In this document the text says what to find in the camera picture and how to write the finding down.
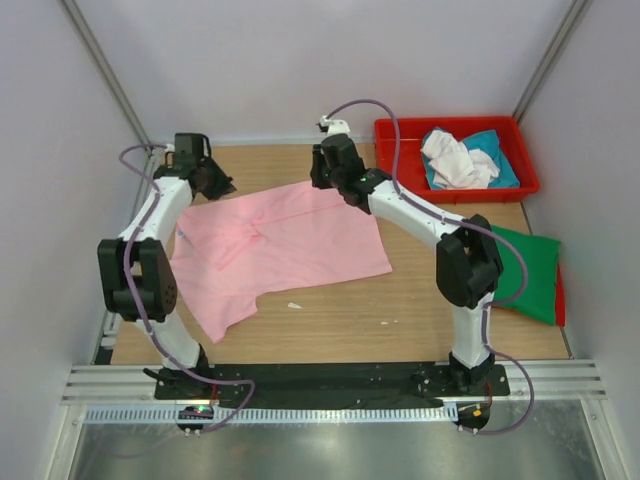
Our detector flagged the aluminium frame rail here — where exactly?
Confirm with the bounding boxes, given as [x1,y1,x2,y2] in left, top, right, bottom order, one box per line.
[62,359,607,403]

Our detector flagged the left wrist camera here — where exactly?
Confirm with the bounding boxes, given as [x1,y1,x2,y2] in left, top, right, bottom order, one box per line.
[164,132,211,169]

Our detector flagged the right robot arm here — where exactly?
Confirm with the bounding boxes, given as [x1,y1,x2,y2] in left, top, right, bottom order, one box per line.
[310,133,503,393]

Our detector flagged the green folded t-shirt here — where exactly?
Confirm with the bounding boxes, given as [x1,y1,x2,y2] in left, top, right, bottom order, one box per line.
[492,226,561,325]

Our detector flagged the pink t-shirt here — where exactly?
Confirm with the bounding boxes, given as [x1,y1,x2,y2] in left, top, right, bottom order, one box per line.
[171,182,392,342]

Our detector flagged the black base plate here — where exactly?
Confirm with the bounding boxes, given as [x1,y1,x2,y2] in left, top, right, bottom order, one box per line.
[143,361,510,408]

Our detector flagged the red plastic bin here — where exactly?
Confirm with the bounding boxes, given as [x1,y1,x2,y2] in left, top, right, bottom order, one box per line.
[397,116,540,204]

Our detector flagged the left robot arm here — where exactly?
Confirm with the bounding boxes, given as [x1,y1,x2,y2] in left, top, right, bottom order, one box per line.
[97,153,235,399]

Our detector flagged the white crumpled t-shirt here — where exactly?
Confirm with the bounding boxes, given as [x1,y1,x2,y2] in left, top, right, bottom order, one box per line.
[421,129,500,190]

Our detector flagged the teal crumpled t-shirt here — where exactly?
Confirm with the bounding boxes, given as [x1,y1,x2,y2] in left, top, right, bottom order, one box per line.
[421,130,520,190]

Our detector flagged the white slotted cable duct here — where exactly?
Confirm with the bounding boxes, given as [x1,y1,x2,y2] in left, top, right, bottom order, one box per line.
[84,404,458,426]

